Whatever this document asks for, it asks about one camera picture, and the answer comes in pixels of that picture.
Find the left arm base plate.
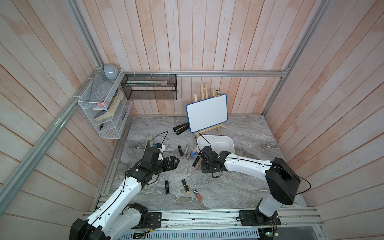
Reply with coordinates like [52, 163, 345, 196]
[132, 212, 162, 229]

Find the black stapler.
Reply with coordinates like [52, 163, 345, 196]
[173, 122, 190, 135]

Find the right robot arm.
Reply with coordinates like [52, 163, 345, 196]
[198, 146, 301, 226]

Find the pink blue gradient lipstick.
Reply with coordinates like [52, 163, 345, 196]
[191, 148, 198, 158]

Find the pink gloss silver cap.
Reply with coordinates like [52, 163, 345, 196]
[193, 189, 203, 202]

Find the white plastic storage box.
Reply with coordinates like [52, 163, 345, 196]
[197, 135, 235, 154]

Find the white wire wall shelf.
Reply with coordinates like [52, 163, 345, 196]
[78, 68, 132, 139]

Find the black gold square lipstick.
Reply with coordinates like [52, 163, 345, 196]
[182, 179, 190, 194]

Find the black lipstick gold band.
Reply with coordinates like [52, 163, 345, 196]
[193, 155, 201, 168]

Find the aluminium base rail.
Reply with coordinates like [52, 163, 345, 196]
[116, 207, 324, 234]

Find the black lipstick silver band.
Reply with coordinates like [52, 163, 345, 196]
[178, 146, 184, 156]

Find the wooden block on shelf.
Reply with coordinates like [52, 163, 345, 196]
[94, 89, 124, 122]

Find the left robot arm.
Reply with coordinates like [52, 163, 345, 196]
[69, 144, 180, 240]

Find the silver lipstick tube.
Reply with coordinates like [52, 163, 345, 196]
[184, 144, 190, 155]

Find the blue framed whiteboard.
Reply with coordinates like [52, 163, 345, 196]
[186, 94, 228, 133]

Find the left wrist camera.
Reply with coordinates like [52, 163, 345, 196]
[153, 143, 166, 161]

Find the black mesh wall basket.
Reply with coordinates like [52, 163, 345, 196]
[121, 73, 178, 101]

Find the gold lipstick tube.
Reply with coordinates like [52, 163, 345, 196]
[186, 151, 192, 160]

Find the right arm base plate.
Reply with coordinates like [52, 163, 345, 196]
[236, 210, 281, 226]

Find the black round lipstick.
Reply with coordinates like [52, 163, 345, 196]
[165, 180, 170, 195]

